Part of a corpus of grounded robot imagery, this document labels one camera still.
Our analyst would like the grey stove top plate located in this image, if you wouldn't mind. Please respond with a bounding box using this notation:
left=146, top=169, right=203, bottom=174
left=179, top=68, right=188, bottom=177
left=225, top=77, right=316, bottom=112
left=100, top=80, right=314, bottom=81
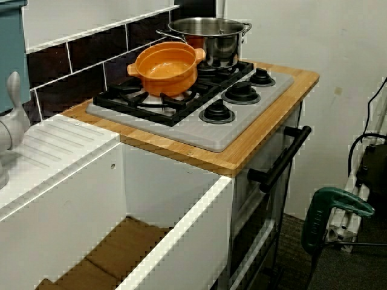
left=85, top=68, right=295, bottom=153

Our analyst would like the dark box device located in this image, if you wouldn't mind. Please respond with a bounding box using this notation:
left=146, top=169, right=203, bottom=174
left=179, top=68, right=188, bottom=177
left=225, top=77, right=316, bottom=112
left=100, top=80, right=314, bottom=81
left=355, top=144, right=387, bottom=199

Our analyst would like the black burner grate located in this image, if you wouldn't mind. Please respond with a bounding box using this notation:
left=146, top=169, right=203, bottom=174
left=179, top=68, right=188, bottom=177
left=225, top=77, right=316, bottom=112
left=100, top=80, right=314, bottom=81
left=93, top=61, right=255, bottom=127

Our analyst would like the black oven door handle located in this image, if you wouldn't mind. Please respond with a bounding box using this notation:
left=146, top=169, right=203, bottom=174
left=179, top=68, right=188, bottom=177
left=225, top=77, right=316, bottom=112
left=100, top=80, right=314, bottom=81
left=247, top=125, right=312, bottom=193

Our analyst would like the white sink drainboard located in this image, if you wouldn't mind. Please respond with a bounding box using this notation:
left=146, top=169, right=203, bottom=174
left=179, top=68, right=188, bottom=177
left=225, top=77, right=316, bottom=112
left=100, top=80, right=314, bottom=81
left=0, top=114, right=121, bottom=212

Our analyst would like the brown cardboard piece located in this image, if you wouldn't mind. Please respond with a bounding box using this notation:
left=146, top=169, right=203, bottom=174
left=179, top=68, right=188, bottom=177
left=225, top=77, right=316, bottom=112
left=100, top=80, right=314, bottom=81
left=35, top=216, right=174, bottom=290

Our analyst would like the green clamp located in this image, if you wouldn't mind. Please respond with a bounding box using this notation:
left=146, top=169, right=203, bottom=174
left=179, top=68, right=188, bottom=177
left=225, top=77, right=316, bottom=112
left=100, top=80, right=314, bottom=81
left=301, top=187, right=376, bottom=254

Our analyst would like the stainless steel pot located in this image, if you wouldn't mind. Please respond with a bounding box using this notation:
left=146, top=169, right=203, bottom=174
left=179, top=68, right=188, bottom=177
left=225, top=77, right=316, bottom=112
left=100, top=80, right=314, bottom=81
left=155, top=17, right=253, bottom=69

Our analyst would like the grey toy faucet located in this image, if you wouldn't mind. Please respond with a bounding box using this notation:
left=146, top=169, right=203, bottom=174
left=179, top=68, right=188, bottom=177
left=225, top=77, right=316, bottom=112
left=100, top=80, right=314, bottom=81
left=0, top=71, right=31, bottom=190

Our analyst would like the white metal frame leg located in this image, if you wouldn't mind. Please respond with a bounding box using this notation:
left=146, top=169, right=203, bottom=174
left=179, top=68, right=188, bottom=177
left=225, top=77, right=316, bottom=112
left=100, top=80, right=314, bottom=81
left=325, top=102, right=387, bottom=253

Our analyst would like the black stove knob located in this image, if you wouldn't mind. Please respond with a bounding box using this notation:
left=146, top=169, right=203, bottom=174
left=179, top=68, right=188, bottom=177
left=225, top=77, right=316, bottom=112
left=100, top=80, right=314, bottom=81
left=221, top=82, right=261, bottom=105
left=249, top=67, right=276, bottom=88
left=199, top=100, right=236, bottom=124

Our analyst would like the white oven door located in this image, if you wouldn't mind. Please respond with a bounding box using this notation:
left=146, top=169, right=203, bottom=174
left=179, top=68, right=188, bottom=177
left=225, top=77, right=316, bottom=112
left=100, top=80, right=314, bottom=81
left=229, top=101, right=305, bottom=290

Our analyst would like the black cable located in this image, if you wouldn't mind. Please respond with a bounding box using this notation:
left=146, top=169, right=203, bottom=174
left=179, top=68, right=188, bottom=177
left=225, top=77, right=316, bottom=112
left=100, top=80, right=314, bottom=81
left=348, top=77, right=387, bottom=182

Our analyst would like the wooden countertop board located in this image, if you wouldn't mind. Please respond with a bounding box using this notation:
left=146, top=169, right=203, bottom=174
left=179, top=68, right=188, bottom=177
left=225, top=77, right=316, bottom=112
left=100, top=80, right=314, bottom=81
left=61, top=62, right=320, bottom=178

